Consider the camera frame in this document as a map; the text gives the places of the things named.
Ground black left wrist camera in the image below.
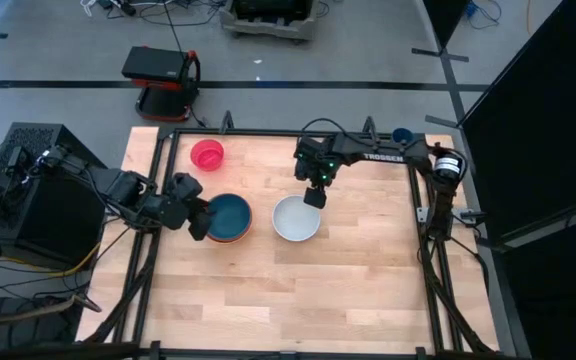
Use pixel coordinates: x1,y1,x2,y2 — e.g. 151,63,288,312
168,171,205,201

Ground black computer case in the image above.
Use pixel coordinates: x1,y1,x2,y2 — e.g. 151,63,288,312
0,121,115,267

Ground black floor box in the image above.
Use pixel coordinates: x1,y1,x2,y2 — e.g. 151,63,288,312
0,296,85,352

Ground black hanging cable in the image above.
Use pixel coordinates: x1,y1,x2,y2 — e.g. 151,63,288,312
161,0,187,54

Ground black power adapter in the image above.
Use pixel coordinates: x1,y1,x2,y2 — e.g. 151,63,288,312
4,145,32,187

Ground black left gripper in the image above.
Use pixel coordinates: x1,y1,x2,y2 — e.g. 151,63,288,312
155,193,216,243

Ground dark blue bowl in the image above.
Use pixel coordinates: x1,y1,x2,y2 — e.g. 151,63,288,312
208,194,252,241

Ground black aluminium table frame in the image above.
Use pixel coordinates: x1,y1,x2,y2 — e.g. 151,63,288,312
95,110,497,360

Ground floor cable bundle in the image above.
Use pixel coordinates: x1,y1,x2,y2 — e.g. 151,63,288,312
79,0,225,28

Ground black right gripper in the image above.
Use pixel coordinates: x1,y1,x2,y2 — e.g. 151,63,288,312
293,135,342,211

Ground yellow cable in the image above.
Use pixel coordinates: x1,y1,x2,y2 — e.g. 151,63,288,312
0,241,102,280

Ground blue cable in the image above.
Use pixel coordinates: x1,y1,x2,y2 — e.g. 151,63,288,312
464,0,503,27

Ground brown hose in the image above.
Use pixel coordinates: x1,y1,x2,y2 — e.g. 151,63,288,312
0,293,103,332

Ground blue cup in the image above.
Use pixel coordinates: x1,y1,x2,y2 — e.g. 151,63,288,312
391,127,416,146

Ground small pink bowl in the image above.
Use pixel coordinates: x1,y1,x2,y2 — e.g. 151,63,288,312
189,138,226,173

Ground black and red cart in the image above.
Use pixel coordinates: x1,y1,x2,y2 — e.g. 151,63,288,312
120,45,202,123

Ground white bowl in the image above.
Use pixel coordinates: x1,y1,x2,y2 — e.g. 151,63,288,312
271,194,322,243

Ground orange bowl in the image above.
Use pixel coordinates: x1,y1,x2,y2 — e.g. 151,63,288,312
205,192,254,245

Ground tall black partition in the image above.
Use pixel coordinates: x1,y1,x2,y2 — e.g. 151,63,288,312
459,0,576,360

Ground grey pallet with black box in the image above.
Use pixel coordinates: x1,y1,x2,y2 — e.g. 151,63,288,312
218,0,320,42

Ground black partition with pole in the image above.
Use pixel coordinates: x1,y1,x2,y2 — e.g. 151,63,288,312
410,0,472,64

